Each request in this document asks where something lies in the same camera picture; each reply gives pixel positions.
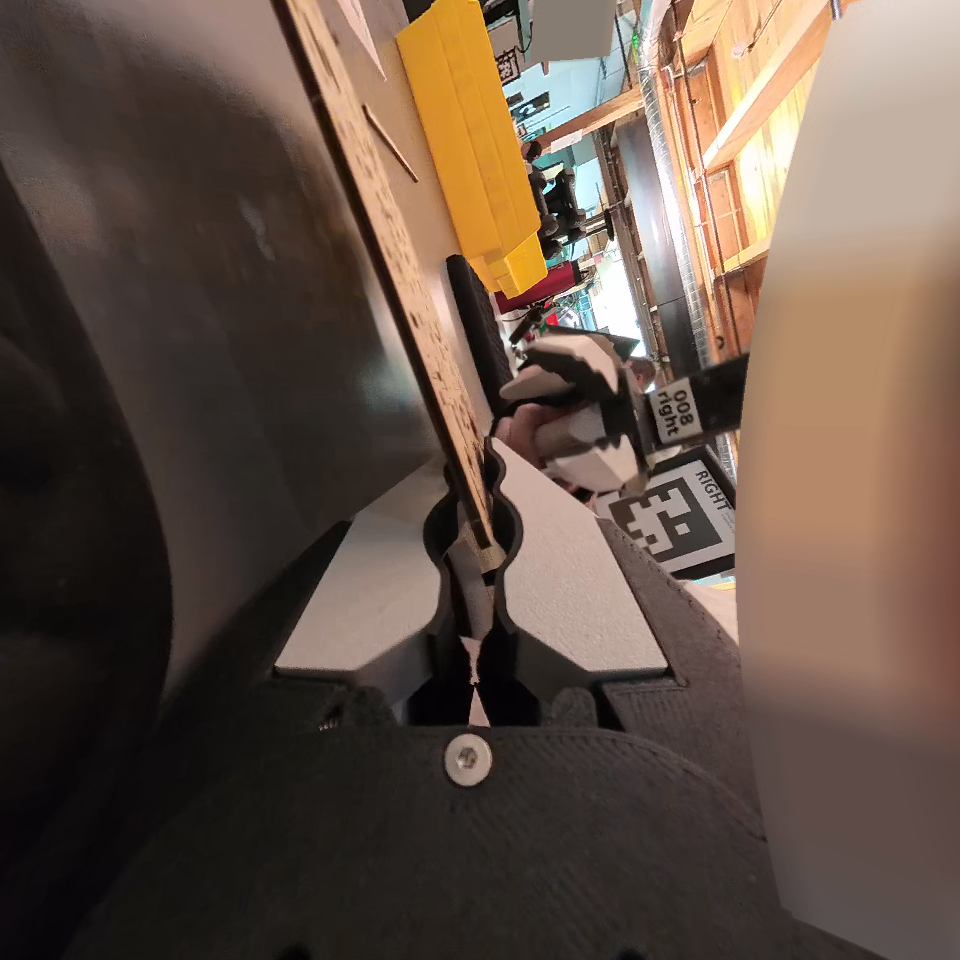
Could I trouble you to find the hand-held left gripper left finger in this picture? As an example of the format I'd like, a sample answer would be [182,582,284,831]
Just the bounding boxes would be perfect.
[274,468,460,687]

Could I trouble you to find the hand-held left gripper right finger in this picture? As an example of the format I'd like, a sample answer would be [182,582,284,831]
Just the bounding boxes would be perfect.
[486,437,670,682]

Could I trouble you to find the printed instruction booklet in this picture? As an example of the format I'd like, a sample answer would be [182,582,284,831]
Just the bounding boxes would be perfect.
[336,0,392,81]

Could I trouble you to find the black ceiling beam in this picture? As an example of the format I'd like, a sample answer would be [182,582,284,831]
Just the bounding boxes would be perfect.
[613,118,702,357]

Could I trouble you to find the small wooden stick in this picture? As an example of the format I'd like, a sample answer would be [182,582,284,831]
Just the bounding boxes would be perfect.
[363,103,420,185]

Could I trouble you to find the black textured mat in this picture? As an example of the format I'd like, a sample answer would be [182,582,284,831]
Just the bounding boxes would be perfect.
[447,254,520,423]

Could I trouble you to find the yellow plastic bin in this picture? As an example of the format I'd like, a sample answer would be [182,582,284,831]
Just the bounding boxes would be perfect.
[395,0,549,298]

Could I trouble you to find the laser-cut wooden parts sheet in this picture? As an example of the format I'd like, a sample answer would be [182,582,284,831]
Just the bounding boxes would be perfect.
[271,0,498,550]

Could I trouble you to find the person's right hand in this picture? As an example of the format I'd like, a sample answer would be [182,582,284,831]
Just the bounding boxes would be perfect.
[489,403,561,471]

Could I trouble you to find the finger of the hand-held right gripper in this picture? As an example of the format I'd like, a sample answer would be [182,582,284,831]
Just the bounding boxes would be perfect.
[537,411,643,496]
[498,330,626,404]

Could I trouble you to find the black and white marker sign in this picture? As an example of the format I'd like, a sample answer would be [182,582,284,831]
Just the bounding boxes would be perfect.
[594,445,741,581]

